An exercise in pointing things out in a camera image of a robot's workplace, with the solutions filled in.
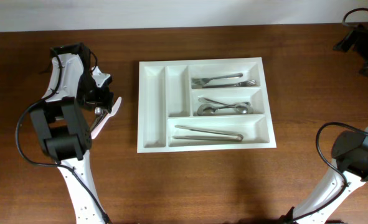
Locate metal fork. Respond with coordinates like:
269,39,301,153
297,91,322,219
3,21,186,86
191,73,243,85

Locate large metal spoon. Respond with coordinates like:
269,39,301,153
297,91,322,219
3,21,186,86
197,103,254,116

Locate metal fork crosswise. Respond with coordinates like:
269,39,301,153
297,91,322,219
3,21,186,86
202,80,257,88

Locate metal spoon bowl down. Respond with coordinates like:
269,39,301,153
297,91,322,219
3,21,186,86
197,97,253,116

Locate metal tongs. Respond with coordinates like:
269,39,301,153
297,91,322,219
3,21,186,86
173,125,244,142

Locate small metal teaspoon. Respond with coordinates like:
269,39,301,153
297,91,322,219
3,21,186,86
92,110,108,129
90,107,106,131

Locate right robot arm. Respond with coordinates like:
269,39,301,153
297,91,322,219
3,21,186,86
278,24,368,223

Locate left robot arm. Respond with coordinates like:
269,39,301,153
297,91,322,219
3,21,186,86
29,43,114,223

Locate pink plastic knife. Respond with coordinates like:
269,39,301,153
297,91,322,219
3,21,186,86
91,97,122,139

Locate white plastic cutlery tray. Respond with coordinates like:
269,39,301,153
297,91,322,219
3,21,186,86
137,57,276,153

